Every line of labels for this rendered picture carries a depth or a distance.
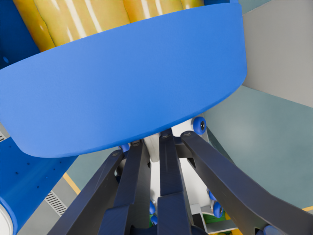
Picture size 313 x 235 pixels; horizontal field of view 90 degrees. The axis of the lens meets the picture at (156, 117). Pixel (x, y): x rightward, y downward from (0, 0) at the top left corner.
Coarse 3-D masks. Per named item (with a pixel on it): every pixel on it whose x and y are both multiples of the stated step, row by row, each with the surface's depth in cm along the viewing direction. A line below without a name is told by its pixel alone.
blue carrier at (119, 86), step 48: (0, 0) 21; (0, 48) 19; (96, 48) 8; (144, 48) 8; (192, 48) 9; (240, 48) 12; (0, 96) 10; (48, 96) 9; (96, 96) 9; (144, 96) 9; (192, 96) 10; (48, 144) 10; (96, 144) 10
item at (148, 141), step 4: (144, 140) 14; (148, 140) 14; (148, 144) 14; (152, 144) 14; (148, 148) 14; (152, 148) 14; (152, 152) 14; (152, 156) 15; (156, 156) 15; (152, 160) 15; (156, 160) 15
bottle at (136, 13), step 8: (128, 0) 15; (136, 0) 14; (144, 0) 14; (152, 0) 14; (160, 0) 14; (168, 0) 15; (176, 0) 15; (128, 8) 15; (136, 8) 15; (144, 8) 15; (152, 8) 14; (160, 8) 15; (168, 8) 15; (176, 8) 15; (136, 16) 15; (144, 16) 15; (152, 16) 15
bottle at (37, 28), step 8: (16, 0) 15; (24, 0) 15; (32, 0) 15; (16, 8) 16; (24, 8) 15; (32, 8) 15; (24, 16) 16; (32, 16) 16; (40, 16) 15; (32, 24) 16; (40, 24) 16; (32, 32) 16; (40, 32) 16; (40, 40) 16; (48, 40) 16; (40, 48) 17; (48, 48) 17
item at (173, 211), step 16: (160, 144) 12; (160, 160) 10; (176, 160) 10; (160, 176) 9; (176, 176) 9; (160, 192) 8; (176, 192) 8; (160, 208) 7; (176, 208) 6; (160, 224) 6; (176, 224) 6; (192, 224) 7
